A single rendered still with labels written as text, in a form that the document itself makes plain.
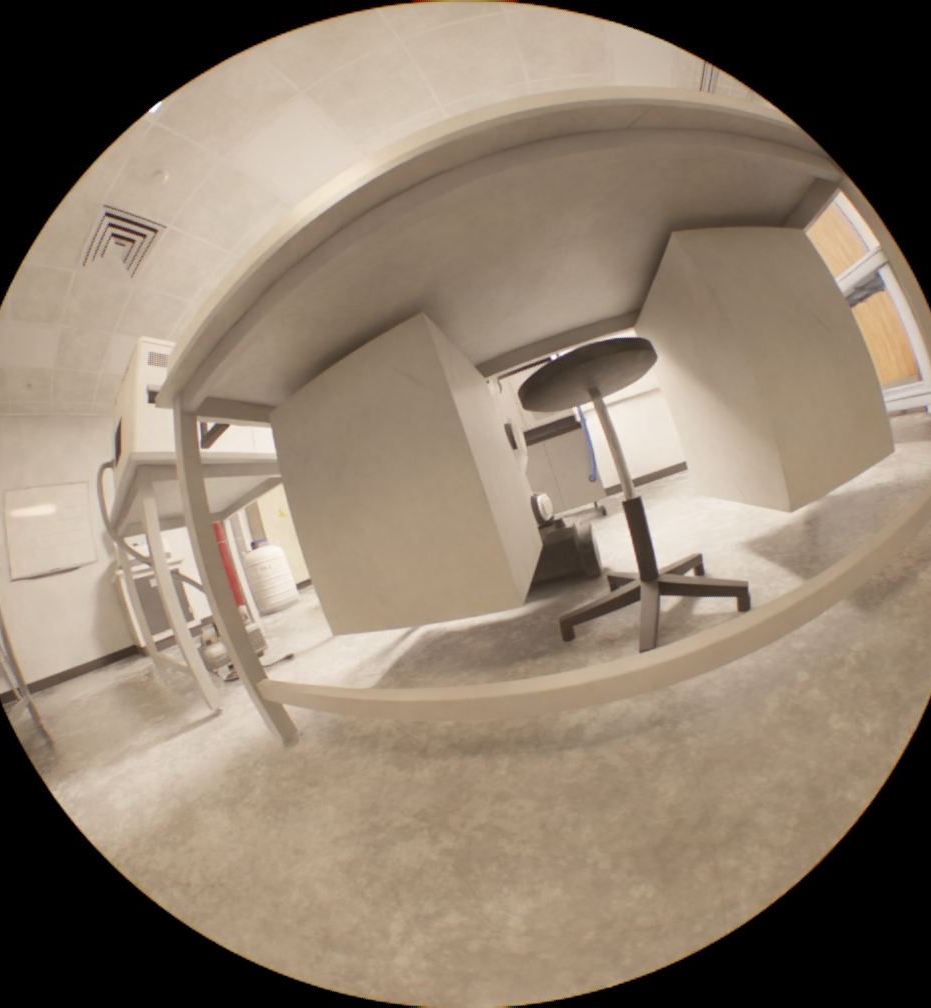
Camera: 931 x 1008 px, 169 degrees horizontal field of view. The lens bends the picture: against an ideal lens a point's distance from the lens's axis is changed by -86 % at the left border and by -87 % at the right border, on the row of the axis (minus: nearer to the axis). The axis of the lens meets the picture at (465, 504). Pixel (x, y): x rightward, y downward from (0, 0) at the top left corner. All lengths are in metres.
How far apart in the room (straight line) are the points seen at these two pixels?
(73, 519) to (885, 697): 4.79
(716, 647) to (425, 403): 0.60
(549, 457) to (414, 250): 1.97
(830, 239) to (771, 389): 2.96
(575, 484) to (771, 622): 2.09
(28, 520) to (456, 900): 4.33
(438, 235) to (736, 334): 0.58
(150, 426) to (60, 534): 3.06
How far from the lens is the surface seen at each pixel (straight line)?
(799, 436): 0.75
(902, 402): 2.02
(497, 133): 0.55
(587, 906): 0.41
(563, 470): 2.37
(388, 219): 0.51
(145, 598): 3.55
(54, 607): 4.19
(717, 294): 0.74
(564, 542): 1.14
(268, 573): 3.20
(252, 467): 1.48
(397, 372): 0.66
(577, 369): 0.61
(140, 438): 1.32
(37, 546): 4.28
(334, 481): 0.73
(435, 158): 0.54
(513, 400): 2.54
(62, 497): 4.37
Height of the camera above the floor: 0.40
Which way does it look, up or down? level
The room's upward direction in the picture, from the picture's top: 18 degrees counter-clockwise
